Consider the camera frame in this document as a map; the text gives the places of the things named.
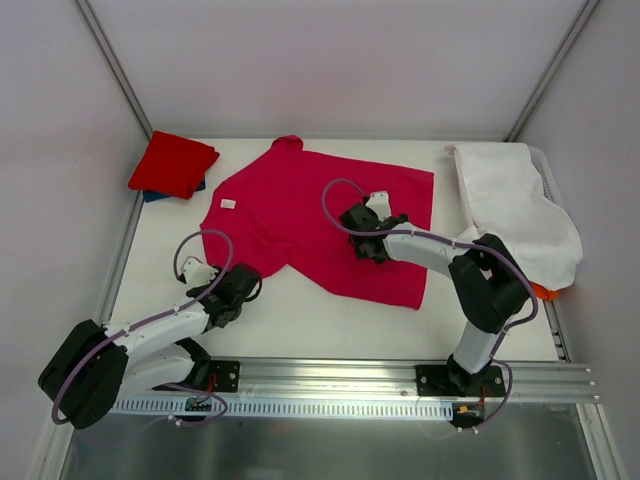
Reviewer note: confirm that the aluminium mounting rail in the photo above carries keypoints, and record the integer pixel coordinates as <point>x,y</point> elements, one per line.
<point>537,382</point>

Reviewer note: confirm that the crimson pink t shirt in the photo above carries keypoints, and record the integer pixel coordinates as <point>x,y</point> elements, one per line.
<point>277,212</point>

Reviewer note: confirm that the white t shirt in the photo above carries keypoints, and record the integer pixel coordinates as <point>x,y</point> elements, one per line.
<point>502,193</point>

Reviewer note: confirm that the white slotted cable duct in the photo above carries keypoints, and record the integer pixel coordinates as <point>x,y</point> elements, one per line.
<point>185,405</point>

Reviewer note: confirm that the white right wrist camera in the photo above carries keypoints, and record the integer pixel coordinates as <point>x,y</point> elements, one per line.
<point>379,203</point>

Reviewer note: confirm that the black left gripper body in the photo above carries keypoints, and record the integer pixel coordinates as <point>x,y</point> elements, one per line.
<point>201,291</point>

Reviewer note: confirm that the white perforated plastic basket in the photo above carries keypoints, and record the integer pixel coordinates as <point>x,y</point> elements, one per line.
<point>550,187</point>

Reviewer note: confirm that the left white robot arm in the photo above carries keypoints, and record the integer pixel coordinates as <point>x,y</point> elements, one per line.
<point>95,366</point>

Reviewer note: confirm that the orange garment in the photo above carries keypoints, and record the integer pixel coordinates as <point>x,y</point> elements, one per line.
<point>543,293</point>

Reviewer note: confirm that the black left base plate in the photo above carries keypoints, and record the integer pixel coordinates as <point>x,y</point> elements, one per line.
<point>223,376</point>

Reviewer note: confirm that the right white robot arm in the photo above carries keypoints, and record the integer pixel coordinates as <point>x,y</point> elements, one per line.
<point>490,287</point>

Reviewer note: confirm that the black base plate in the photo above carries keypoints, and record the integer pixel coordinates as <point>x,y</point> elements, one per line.
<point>438,380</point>
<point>223,376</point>

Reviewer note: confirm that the folded red t shirt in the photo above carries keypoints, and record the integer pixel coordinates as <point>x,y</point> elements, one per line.
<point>173,166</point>

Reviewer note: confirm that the folded blue t shirt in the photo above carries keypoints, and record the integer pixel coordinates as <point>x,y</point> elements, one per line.
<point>151,196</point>

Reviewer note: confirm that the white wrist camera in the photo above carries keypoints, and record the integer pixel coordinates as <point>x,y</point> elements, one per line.
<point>379,203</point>
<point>195,273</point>

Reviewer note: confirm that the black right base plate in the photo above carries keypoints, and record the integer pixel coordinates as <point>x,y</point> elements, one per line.
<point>438,380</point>

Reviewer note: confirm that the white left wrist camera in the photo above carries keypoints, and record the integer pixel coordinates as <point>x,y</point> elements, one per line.
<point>195,273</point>

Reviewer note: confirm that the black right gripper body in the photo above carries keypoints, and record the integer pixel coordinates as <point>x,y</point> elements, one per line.
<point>367,250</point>

